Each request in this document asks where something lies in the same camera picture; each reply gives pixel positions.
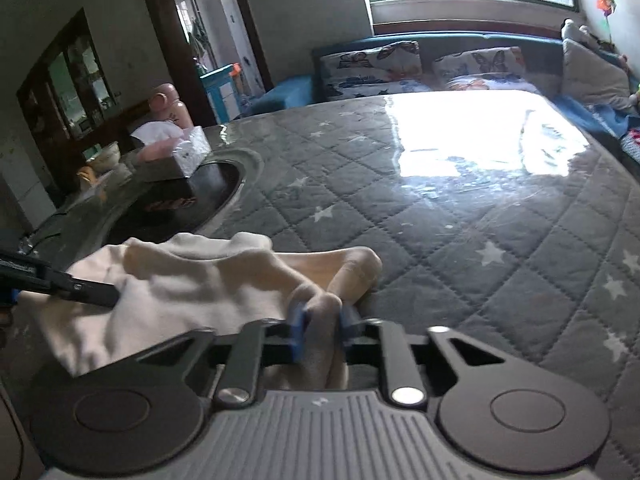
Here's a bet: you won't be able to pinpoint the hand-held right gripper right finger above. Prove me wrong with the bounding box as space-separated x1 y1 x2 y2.
341 309 507 407

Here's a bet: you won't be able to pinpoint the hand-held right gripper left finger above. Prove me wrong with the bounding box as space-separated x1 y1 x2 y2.
135 304 308 409

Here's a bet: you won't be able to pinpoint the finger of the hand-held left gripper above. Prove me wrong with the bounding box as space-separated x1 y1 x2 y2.
46 269 121 309

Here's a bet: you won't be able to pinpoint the cream knit garment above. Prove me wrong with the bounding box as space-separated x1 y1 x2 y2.
22 232 384 392

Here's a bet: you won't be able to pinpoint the grey star quilted table cover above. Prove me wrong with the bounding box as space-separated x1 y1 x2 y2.
0 89 640 411

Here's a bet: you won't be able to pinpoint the black round hotplate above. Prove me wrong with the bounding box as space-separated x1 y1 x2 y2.
105 159 247 247

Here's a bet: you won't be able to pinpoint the white bowl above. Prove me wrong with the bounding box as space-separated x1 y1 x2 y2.
92 141 121 171

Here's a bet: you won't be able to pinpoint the tissue box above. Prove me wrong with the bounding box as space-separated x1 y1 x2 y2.
129 122 213 179

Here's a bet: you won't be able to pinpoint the dark wooden glass cabinet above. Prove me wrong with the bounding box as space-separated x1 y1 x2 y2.
16 7 124 182

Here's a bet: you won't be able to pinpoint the pink bottle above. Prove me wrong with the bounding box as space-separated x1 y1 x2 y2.
150 82 194 129

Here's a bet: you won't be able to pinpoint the blue stool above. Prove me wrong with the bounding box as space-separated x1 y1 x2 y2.
200 62 247 126

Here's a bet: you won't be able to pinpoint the butterfly print pillow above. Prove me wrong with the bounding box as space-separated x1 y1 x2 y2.
431 46 544 94
319 40 424 104

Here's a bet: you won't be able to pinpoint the blue sofa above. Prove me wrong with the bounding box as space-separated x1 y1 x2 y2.
249 31 640 161

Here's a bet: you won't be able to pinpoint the grey cushion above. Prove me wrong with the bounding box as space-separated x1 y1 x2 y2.
560 37 639 111

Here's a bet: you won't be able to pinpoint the white plush toy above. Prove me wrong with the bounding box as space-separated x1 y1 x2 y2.
560 17 601 49

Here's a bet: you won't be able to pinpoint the orange artificial flower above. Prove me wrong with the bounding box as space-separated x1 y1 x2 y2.
595 0 619 43

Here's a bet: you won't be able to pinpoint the dark wooden door frame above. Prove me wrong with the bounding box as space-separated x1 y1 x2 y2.
135 0 274 129

